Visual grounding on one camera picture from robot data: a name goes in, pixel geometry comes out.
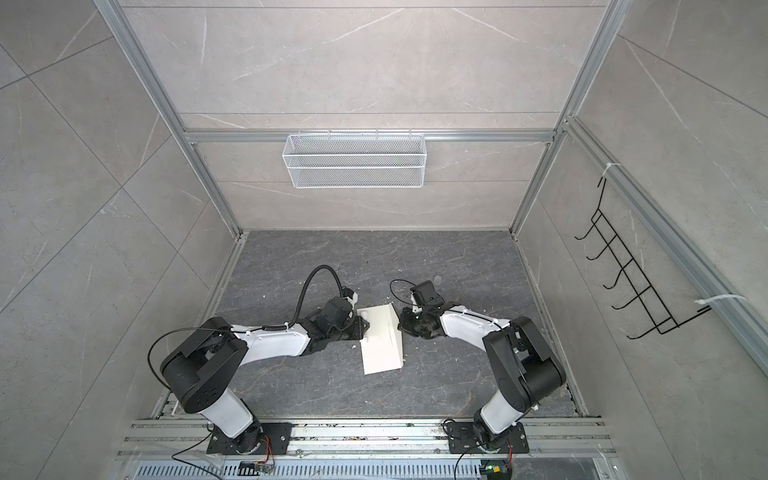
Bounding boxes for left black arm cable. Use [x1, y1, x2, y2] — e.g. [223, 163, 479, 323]
[146, 263, 348, 391]

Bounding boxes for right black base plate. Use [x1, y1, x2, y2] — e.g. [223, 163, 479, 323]
[441, 419, 530, 455]

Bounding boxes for white cable tie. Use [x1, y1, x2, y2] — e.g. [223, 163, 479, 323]
[694, 293, 747, 305]

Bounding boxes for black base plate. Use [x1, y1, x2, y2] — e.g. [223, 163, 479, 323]
[206, 422, 293, 456]
[441, 419, 530, 455]

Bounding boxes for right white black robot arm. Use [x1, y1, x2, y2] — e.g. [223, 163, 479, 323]
[398, 281, 567, 449]

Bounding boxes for black wire hook rack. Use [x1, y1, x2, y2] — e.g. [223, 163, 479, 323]
[574, 178, 712, 340]

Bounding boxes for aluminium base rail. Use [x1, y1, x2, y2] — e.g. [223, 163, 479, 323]
[113, 416, 626, 479]

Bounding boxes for cream paper envelope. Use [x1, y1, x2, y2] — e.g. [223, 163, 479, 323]
[358, 304, 404, 375]

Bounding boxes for aluminium frame profiles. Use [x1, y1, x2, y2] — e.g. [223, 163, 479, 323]
[95, 1, 767, 371]

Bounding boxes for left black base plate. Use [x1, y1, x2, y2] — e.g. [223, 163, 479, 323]
[206, 422, 293, 456]

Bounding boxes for white wire mesh basket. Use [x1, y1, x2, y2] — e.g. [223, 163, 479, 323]
[282, 133, 428, 189]

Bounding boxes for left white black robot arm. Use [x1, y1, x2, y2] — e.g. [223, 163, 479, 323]
[159, 297, 370, 454]

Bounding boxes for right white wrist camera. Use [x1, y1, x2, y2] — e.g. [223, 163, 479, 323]
[410, 280, 445, 309]

